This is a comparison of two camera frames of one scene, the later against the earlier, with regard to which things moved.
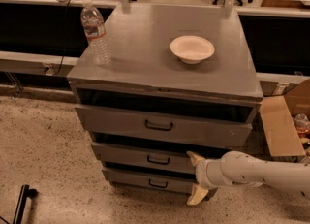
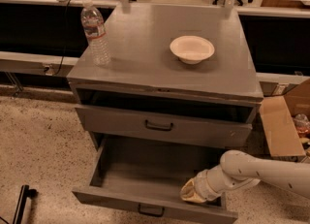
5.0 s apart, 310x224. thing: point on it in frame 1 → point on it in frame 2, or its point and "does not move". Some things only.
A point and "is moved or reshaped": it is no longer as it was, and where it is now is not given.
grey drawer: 145,154 is moved or reshaped
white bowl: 192,49 does not move
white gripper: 201,174 → 202,183
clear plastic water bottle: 92,20 does not move
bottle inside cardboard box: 302,124 does not move
